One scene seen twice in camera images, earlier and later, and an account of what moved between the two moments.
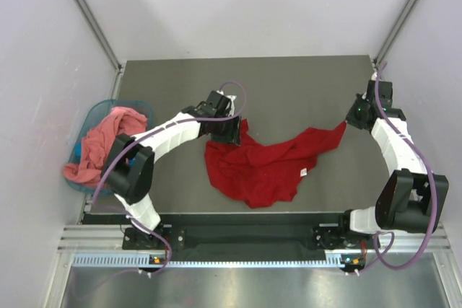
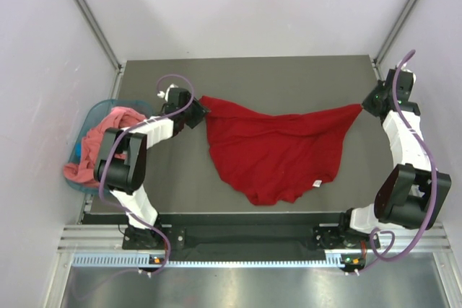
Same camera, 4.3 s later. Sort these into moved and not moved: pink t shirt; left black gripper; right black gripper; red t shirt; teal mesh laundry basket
Moved: right black gripper; left black gripper; red t shirt
Not moved: teal mesh laundry basket; pink t shirt
